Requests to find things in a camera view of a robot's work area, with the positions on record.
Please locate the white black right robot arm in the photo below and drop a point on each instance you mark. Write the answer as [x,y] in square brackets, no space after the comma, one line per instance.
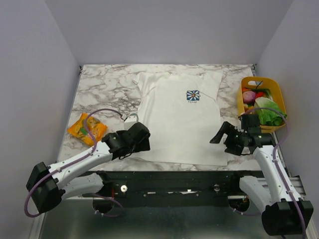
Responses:
[283,211]

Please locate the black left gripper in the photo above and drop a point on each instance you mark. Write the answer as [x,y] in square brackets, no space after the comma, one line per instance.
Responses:
[143,146]

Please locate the orange snack bag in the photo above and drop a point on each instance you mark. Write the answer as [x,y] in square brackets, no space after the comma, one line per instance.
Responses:
[94,126]

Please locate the white t-shirt with flower print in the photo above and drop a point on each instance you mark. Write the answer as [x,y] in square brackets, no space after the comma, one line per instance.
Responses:
[182,115]

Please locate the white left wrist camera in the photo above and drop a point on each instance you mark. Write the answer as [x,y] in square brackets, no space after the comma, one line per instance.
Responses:
[130,121]

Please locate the purple toy onion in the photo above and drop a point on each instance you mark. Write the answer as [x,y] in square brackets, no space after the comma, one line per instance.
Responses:
[248,97]

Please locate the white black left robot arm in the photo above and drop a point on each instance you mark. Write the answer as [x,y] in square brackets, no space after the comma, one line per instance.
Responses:
[48,185]

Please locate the aluminium rail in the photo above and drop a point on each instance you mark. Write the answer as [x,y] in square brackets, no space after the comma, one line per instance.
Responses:
[295,181]

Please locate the red toy tomato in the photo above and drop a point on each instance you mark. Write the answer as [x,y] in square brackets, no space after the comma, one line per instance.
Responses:
[261,94]

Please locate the black mounting base plate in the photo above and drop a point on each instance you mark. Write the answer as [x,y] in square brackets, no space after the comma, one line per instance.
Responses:
[171,188]

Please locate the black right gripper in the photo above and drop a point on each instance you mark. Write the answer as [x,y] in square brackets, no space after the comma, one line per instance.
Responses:
[228,140]

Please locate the green toy cabbage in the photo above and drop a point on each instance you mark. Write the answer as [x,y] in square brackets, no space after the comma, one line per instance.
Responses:
[267,111]

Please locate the yellow plastic basket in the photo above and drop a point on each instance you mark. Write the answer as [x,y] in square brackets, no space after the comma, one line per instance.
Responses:
[260,84]

